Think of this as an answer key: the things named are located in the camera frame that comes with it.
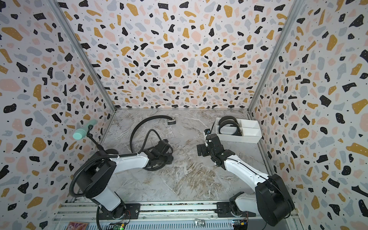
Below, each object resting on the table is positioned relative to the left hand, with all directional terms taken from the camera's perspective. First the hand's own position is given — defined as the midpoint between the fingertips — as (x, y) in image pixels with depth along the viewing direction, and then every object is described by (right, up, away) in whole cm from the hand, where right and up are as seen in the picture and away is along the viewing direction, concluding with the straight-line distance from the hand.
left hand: (175, 158), depth 92 cm
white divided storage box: (+53, +17, +12) cm, 57 cm away
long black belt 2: (+43, +16, +9) cm, 47 cm away
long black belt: (-5, +23, +18) cm, 30 cm away
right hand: (+20, +9, -4) cm, 22 cm away
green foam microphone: (-40, +18, -26) cm, 51 cm away
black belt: (+37, +26, +14) cm, 47 cm away
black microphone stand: (-42, +4, -1) cm, 43 cm away
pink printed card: (-45, -26, -24) cm, 57 cm away
